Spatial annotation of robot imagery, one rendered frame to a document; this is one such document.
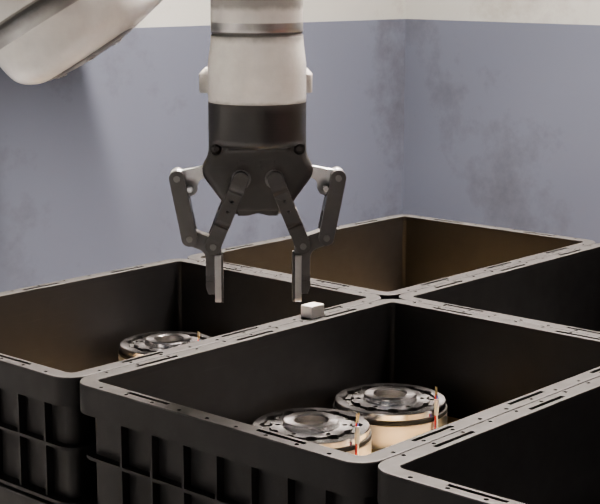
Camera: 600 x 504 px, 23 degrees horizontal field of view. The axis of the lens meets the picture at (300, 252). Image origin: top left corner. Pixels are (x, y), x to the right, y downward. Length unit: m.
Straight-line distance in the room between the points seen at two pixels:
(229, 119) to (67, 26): 0.31
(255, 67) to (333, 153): 3.17
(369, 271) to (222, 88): 0.80
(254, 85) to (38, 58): 0.31
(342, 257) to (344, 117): 2.47
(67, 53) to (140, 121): 2.98
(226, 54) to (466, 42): 3.20
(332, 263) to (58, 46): 1.04
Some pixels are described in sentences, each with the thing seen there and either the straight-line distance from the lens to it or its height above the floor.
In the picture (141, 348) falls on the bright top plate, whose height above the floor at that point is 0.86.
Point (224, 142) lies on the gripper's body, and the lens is 1.09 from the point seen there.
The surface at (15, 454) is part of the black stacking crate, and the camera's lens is 1.25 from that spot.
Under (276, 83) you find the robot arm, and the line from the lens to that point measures 1.08.
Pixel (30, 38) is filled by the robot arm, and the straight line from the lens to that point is 0.80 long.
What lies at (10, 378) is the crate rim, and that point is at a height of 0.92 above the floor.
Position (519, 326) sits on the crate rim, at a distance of 1.33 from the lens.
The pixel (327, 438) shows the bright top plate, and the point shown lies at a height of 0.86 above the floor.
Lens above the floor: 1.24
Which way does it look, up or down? 11 degrees down
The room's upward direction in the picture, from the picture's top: straight up
